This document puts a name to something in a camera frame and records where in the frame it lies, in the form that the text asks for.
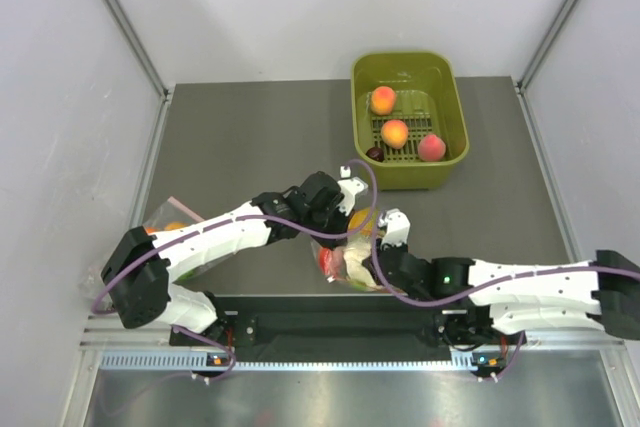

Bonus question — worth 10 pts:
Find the fake orange yellow mango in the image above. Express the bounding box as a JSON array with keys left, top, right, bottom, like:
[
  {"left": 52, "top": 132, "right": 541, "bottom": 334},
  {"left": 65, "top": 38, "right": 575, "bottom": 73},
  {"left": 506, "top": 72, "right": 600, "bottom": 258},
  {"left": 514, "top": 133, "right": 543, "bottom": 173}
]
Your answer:
[{"left": 348, "top": 208, "right": 376, "bottom": 236}]

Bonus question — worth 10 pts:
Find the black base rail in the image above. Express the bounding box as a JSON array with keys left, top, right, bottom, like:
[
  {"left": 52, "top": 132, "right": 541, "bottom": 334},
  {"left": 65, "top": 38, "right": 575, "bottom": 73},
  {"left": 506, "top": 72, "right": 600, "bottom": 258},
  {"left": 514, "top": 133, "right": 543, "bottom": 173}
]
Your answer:
[{"left": 170, "top": 294, "right": 502, "bottom": 361}]

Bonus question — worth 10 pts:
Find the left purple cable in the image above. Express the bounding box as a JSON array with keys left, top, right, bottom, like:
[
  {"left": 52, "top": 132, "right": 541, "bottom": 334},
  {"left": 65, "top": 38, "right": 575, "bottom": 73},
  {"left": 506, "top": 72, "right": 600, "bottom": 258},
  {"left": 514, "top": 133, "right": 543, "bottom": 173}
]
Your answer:
[{"left": 92, "top": 159, "right": 380, "bottom": 383}]

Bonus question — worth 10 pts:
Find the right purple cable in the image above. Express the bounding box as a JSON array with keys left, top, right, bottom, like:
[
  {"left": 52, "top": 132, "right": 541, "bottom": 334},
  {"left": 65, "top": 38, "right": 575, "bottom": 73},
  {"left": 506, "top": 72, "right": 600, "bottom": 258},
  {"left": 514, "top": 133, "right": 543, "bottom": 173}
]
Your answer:
[{"left": 370, "top": 226, "right": 640, "bottom": 383}]

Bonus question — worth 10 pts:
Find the olive green plastic basin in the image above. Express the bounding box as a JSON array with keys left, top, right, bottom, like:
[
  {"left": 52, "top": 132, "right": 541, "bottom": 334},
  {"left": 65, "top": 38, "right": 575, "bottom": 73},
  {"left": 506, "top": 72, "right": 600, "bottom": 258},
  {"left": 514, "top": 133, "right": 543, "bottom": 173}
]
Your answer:
[{"left": 351, "top": 51, "right": 469, "bottom": 191}]

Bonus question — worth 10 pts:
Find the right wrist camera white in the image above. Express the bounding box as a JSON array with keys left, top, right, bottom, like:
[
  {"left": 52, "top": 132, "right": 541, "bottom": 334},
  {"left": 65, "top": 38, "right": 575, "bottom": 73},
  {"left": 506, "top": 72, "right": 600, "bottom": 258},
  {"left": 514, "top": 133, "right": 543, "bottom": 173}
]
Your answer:
[{"left": 377, "top": 209, "right": 411, "bottom": 248}]

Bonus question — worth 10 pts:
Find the fake peach middle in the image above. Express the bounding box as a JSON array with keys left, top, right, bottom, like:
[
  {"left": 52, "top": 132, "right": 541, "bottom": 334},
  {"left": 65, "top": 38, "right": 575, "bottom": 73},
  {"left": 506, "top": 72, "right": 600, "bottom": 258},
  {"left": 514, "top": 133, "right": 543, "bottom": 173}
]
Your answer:
[{"left": 380, "top": 119, "right": 409, "bottom": 150}]

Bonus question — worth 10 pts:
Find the purple cable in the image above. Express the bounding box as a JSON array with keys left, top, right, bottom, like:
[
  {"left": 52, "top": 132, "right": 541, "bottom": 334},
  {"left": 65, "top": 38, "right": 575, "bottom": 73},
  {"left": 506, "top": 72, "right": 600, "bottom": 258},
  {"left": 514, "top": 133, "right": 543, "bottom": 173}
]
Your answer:
[
  {"left": 370, "top": 226, "right": 640, "bottom": 383},
  {"left": 92, "top": 159, "right": 380, "bottom": 383}
]

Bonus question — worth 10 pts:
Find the grey slotted cable duct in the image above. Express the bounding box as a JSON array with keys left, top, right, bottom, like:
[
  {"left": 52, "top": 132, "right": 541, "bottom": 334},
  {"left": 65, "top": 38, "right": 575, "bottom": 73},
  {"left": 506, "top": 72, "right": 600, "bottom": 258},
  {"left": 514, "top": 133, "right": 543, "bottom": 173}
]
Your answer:
[{"left": 100, "top": 350, "right": 505, "bottom": 372}]

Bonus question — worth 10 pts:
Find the dark fake plum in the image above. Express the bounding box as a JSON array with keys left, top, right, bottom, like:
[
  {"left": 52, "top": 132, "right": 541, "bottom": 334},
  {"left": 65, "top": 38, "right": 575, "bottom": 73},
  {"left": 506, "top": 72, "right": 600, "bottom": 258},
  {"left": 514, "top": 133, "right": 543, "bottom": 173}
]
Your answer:
[{"left": 366, "top": 146, "right": 385, "bottom": 162}]

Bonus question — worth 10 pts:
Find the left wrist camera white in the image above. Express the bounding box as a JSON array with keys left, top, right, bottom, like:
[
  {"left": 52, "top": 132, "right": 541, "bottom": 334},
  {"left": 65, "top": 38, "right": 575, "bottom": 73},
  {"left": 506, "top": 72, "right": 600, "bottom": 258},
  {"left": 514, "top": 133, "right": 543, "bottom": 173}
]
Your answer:
[{"left": 337, "top": 165, "right": 369, "bottom": 214}]

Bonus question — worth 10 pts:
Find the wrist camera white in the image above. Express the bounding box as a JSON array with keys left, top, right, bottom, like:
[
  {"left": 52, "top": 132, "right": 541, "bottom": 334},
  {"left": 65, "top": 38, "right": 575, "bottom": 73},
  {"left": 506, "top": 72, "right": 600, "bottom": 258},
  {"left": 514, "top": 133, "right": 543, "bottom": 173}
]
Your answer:
[
  {"left": 337, "top": 165, "right": 369, "bottom": 214},
  {"left": 377, "top": 209, "right": 411, "bottom": 248}
]

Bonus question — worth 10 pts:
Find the fake green fruit in bag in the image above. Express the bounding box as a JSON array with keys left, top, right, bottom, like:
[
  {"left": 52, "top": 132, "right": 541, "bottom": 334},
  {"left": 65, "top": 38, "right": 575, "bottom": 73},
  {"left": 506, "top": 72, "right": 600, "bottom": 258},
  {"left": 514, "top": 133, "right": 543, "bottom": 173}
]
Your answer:
[{"left": 176, "top": 271, "right": 196, "bottom": 282}]

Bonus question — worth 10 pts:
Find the fake peach back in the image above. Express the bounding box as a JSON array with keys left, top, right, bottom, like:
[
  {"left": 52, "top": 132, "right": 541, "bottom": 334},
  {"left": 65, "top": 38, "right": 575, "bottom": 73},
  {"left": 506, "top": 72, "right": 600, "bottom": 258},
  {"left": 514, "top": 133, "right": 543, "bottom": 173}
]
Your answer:
[{"left": 370, "top": 86, "right": 396, "bottom": 116}]

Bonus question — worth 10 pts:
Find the clear zip bag red seal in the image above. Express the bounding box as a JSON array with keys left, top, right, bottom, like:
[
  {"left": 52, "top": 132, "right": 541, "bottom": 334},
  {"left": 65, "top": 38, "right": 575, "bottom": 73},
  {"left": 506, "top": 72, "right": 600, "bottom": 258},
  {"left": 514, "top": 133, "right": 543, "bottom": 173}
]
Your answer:
[{"left": 312, "top": 208, "right": 411, "bottom": 292}]

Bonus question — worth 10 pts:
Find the fake peach pink right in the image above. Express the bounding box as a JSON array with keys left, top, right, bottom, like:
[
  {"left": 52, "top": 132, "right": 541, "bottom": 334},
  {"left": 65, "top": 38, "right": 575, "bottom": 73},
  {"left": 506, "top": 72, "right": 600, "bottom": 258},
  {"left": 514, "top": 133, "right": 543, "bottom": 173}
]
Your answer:
[{"left": 418, "top": 133, "right": 446, "bottom": 162}]

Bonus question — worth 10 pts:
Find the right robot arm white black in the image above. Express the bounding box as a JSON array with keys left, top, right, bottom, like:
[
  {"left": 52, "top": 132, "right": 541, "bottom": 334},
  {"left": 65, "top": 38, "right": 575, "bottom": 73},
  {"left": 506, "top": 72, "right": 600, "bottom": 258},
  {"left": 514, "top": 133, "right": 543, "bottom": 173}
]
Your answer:
[{"left": 364, "top": 245, "right": 639, "bottom": 343}]

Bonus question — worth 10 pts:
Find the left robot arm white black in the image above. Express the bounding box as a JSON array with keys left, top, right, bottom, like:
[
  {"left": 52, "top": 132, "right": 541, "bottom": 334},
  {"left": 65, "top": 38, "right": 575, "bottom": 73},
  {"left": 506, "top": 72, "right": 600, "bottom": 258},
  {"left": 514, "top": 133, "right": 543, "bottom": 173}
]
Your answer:
[{"left": 101, "top": 172, "right": 368, "bottom": 344}]

